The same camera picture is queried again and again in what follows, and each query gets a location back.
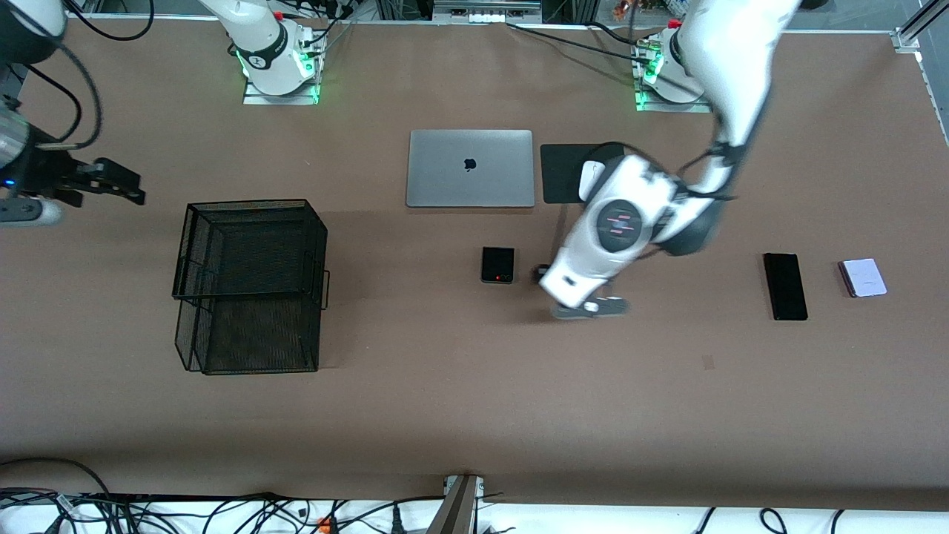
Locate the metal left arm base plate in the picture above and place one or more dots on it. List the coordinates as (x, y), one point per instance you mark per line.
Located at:
(667, 107)

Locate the small black flip phone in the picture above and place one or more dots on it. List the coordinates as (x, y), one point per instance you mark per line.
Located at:
(497, 265)

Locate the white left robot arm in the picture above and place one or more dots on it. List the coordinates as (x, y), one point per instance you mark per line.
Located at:
(726, 67)

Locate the long black power strip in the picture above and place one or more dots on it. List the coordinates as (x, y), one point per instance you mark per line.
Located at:
(185, 498)

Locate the long black smartphone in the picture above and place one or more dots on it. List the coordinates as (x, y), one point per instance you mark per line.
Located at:
(785, 287)

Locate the black mesh two-tier organizer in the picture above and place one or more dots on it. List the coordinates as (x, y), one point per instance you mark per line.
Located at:
(252, 326)

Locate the white computer mouse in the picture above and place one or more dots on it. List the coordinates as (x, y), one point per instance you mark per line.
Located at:
(587, 176)

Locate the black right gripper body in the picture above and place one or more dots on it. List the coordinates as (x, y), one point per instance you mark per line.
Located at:
(46, 175)

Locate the white socket power strip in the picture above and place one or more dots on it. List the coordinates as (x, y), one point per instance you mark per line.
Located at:
(485, 16)

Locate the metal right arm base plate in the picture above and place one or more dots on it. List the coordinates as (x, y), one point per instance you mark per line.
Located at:
(256, 99)

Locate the aluminium corner bracket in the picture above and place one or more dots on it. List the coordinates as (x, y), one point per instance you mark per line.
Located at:
(906, 41)

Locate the lavender flip phone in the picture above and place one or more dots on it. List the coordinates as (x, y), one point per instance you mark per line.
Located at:
(864, 278)

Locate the silver closed laptop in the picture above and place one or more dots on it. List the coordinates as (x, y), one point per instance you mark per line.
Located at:
(445, 167)

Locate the grey metal table bracket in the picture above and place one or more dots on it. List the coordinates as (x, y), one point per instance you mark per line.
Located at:
(460, 512)

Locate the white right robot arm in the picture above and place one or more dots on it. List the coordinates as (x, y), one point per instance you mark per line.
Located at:
(259, 37)

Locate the black mouse pad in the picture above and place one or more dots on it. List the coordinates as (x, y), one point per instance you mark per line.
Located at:
(560, 174)

